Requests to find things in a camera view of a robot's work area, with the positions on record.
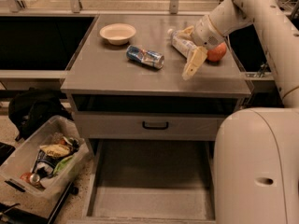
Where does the yellow chip bag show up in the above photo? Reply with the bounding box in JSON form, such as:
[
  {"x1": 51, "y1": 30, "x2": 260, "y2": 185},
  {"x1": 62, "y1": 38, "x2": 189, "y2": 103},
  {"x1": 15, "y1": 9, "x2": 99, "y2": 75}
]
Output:
[{"x1": 40, "y1": 144, "x2": 71, "y2": 159}]

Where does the clear plastic storage bin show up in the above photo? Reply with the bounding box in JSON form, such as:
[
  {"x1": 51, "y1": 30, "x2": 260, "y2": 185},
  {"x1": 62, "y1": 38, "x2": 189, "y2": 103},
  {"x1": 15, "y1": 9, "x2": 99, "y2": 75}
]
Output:
[{"x1": 0, "y1": 116, "x2": 89, "y2": 199}]

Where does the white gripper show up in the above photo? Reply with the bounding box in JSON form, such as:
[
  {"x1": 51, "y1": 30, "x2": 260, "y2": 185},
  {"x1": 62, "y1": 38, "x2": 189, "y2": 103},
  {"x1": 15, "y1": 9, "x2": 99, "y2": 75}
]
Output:
[{"x1": 177, "y1": 15, "x2": 224, "y2": 80}]

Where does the white paper bowl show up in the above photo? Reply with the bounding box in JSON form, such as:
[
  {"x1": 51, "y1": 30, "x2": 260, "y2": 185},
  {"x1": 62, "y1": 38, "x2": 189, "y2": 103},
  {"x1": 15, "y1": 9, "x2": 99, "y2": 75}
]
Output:
[{"x1": 99, "y1": 23, "x2": 136, "y2": 46}]

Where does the red apple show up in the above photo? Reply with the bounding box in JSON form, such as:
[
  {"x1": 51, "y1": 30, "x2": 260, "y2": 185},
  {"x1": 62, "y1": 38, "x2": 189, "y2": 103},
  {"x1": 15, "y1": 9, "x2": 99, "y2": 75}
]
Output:
[{"x1": 207, "y1": 42, "x2": 227, "y2": 62}]

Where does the clear plastic water bottle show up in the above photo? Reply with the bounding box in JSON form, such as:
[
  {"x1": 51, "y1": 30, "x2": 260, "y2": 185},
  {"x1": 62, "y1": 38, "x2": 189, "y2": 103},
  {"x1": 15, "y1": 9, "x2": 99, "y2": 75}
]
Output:
[{"x1": 167, "y1": 29, "x2": 197, "y2": 58}]

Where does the grey drawer cabinet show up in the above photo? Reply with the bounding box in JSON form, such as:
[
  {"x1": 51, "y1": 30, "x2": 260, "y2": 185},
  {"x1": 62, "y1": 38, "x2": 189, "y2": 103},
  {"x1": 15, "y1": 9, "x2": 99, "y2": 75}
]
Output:
[{"x1": 60, "y1": 14, "x2": 252, "y2": 161}]

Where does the closed drawer with black handle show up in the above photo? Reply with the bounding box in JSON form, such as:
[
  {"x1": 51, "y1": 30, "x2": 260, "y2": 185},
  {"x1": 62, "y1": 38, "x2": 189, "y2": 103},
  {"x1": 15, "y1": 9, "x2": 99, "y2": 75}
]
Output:
[{"x1": 74, "y1": 111, "x2": 225, "y2": 141}]

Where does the black backpack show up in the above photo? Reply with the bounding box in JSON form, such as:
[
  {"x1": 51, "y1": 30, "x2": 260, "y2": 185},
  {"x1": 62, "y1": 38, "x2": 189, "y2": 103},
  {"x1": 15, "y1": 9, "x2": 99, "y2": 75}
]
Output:
[{"x1": 8, "y1": 88, "x2": 72, "y2": 141}]

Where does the red soda can in bin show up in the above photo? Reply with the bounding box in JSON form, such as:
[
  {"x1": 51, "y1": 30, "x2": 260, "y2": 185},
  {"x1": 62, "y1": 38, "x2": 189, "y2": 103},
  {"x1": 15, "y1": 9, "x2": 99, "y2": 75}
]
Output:
[{"x1": 21, "y1": 172, "x2": 40, "y2": 185}]

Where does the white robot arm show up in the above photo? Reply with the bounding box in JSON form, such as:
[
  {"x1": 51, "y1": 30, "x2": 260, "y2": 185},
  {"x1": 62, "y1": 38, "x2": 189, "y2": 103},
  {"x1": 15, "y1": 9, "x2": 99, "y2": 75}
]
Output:
[{"x1": 186, "y1": 0, "x2": 299, "y2": 224}]

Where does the blue white snack bag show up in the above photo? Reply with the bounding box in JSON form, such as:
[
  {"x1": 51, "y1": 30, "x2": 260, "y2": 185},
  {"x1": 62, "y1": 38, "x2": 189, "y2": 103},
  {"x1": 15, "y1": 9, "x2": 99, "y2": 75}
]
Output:
[{"x1": 32, "y1": 150, "x2": 58, "y2": 178}]

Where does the green snack bag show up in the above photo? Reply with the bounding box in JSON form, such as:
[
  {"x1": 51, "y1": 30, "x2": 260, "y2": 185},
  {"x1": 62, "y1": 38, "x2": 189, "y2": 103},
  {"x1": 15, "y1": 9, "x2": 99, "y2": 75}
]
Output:
[{"x1": 53, "y1": 155, "x2": 73, "y2": 175}]

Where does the open grey drawer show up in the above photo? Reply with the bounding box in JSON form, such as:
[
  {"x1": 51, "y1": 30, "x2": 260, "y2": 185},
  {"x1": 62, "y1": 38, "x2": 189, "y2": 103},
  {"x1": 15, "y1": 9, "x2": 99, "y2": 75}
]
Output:
[{"x1": 67, "y1": 140, "x2": 216, "y2": 224}]

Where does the crushed blue soda can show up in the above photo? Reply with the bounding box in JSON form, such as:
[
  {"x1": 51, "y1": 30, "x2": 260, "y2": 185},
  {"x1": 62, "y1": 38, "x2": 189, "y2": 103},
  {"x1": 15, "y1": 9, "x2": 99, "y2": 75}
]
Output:
[{"x1": 126, "y1": 45, "x2": 164, "y2": 69}]

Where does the metal clamp bracket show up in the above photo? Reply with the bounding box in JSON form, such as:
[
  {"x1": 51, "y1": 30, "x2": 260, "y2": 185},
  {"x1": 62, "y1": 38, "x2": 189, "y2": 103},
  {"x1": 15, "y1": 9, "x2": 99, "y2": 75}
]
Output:
[{"x1": 244, "y1": 63, "x2": 275, "y2": 93}]

